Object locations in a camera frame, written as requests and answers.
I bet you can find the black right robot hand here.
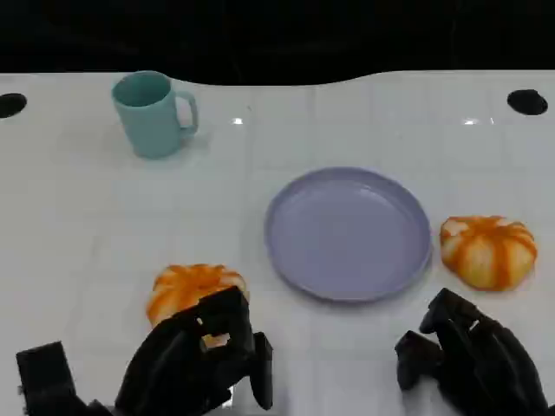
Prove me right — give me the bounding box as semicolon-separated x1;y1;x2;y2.
394;288;550;416

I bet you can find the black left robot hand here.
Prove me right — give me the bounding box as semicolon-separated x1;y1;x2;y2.
114;285;275;416

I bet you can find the orange and white bread roll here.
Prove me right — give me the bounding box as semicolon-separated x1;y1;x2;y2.
146;263;251;350
440;215;539;292

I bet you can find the lilac plate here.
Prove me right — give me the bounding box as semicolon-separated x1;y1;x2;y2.
264;166;434;303

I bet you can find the pale green mug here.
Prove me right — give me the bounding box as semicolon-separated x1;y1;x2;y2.
110;70;200;160

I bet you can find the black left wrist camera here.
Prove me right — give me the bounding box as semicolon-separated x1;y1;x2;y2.
16;341;78;416

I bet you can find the black table cable hole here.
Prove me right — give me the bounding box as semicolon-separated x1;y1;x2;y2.
0;92;28;120
506;88;549;117

